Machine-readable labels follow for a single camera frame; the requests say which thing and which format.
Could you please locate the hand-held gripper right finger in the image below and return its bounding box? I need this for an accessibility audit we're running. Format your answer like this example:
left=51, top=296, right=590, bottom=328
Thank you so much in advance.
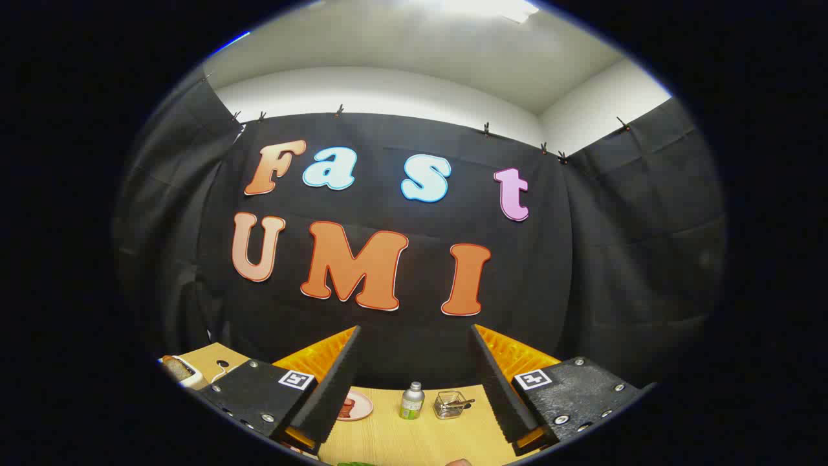
left=469, top=324, right=655, bottom=457

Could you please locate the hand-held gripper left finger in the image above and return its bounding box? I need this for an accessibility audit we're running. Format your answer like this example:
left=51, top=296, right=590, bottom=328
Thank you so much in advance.
left=199, top=325, right=363, bottom=455

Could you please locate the pink plate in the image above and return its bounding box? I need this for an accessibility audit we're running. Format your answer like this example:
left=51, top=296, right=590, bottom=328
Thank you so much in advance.
left=336, top=390, right=374, bottom=422

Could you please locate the green label bottle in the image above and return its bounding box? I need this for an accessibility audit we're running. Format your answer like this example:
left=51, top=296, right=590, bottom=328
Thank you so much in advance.
left=399, top=381, right=426, bottom=421

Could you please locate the cream white toaster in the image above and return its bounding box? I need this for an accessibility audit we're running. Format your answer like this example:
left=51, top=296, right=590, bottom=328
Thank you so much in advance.
left=157, top=356, right=211, bottom=391

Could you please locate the black backdrop cloth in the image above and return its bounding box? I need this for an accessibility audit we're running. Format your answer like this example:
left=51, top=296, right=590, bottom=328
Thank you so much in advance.
left=113, top=71, right=728, bottom=392

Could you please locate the row of cloth clips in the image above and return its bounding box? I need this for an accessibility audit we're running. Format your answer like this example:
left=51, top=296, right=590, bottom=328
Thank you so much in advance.
left=201, top=71, right=631, bottom=166

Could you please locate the ceiling light panel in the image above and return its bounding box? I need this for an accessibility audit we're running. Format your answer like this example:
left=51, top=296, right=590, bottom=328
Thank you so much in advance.
left=446, top=0, right=541, bottom=24

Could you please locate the small wire basket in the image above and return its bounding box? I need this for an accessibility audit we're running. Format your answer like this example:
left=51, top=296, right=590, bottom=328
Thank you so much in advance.
left=433, top=391, right=468, bottom=420

